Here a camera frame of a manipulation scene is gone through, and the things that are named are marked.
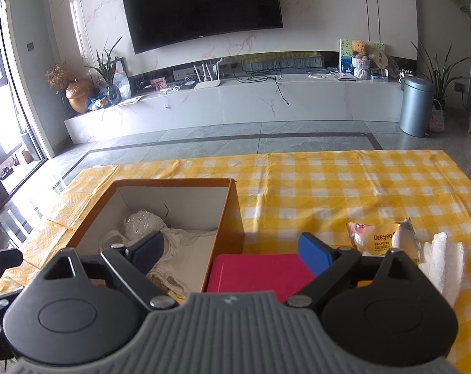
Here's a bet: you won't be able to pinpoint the black television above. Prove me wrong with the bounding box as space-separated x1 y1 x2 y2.
122 0 283 53

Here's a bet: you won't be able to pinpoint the round cream bath mitt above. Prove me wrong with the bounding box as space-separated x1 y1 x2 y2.
147 228 216 298

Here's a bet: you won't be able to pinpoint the yellow checkered tablecloth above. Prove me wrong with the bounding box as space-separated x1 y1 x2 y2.
0 150 471 373

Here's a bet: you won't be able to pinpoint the black cables on console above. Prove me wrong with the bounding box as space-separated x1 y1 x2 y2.
231 60 291 107

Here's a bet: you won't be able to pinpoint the woven basket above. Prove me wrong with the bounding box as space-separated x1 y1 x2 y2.
429 98 445 133

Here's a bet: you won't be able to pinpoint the Deeyeo packaged wipes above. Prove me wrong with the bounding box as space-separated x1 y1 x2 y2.
346 219 421 263

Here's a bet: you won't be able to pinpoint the orange cardboard box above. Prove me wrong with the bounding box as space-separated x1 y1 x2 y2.
68 178 244 292

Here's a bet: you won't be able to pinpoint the white towel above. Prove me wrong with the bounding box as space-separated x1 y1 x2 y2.
419 232 465 306

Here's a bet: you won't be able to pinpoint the golden acorn vase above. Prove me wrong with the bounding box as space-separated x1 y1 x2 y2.
66 79 94 114

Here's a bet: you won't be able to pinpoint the grey metal trash bin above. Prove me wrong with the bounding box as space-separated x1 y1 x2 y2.
398 75 435 138

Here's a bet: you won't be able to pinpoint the red box lid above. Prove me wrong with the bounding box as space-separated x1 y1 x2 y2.
207 254 314 303

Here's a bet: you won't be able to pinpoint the dried flower bunch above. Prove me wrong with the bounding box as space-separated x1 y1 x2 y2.
45 63 73 91

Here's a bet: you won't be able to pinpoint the white wifi router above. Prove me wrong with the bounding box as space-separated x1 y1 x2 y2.
193 58 223 89

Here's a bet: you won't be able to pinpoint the teddy bear bouquet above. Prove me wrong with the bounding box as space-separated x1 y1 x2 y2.
350 41 371 80

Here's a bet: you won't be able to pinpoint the white tv console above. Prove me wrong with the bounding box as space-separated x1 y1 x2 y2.
65 74 403 144

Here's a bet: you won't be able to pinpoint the tall leafy floor plant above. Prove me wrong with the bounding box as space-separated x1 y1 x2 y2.
411 41 471 109

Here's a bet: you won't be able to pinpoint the cellophane soft bundle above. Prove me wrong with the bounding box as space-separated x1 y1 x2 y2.
99 210 167 251

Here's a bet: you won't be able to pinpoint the green potted plant glass vase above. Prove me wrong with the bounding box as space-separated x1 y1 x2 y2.
85 37 122 106

